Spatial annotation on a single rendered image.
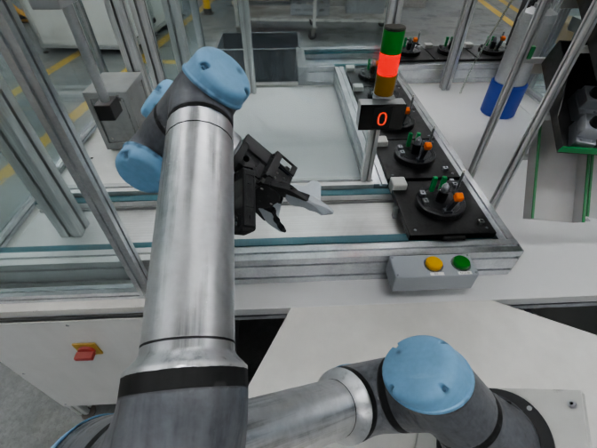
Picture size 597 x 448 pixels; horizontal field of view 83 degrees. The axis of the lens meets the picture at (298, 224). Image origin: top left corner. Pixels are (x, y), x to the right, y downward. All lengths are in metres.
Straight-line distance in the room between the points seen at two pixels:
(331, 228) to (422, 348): 0.53
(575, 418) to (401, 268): 0.41
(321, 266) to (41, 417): 1.50
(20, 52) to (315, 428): 0.66
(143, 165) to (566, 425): 0.73
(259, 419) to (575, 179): 1.02
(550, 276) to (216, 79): 1.04
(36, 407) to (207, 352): 1.82
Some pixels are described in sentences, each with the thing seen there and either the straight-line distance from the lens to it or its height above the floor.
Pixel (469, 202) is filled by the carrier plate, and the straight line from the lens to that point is 1.14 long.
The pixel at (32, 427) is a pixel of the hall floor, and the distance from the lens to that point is 2.04.
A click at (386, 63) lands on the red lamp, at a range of 0.92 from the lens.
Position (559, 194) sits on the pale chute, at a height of 1.04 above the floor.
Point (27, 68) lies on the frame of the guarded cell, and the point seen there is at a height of 1.45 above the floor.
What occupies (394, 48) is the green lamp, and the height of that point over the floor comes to 1.38.
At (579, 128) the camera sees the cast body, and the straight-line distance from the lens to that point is 1.04.
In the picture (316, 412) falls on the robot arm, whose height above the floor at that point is 1.13.
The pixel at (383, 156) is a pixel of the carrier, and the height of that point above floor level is 0.97.
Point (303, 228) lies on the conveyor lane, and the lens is 1.02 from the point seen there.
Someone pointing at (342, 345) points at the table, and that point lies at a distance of 0.87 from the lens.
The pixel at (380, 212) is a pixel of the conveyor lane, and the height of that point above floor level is 0.92.
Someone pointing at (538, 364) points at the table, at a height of 0.86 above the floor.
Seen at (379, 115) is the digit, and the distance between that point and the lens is 0.97.
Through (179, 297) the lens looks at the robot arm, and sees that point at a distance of 0.28.
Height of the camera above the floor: 1.63
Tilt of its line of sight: 44 degrees down
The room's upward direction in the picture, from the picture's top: straight up
